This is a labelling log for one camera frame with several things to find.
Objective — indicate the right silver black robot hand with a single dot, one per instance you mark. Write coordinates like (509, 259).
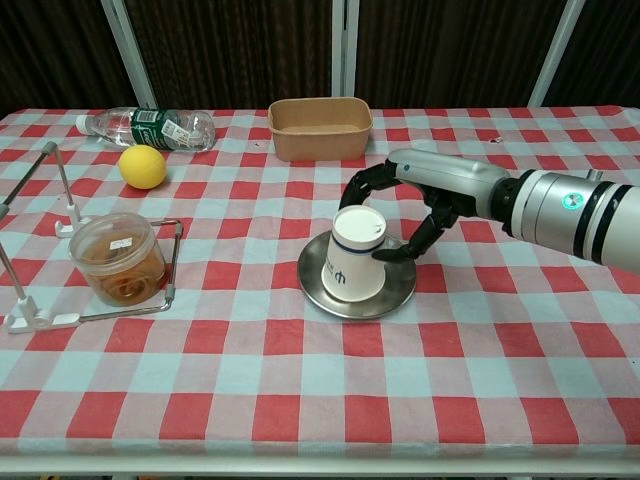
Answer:
(450, 180)

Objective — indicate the white paper cup blue print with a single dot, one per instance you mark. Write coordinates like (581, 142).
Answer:
(350, 270)

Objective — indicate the round metal plate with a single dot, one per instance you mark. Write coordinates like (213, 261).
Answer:
(400, 290)

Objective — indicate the dark brown partition panel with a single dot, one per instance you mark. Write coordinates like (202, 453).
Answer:
(450, 50)
(230, 50)
(50, 50)
(610, 50)

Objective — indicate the brown kraft paper box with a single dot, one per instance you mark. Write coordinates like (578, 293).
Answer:
(320, 145)

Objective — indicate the red white checked tablecloth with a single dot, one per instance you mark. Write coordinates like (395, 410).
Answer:
(320, 380)

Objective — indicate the clear plastic water bottle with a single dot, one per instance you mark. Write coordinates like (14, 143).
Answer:
(150, 127)

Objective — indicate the yellow ball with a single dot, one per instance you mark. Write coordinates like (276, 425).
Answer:
(142, 167)

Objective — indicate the clear plastic jar brown contents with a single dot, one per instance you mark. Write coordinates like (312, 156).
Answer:
(117, 270)

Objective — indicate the white aluminium partition post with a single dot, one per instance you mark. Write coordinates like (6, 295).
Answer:
(130, 55)
(345, 50)
(557, 50)

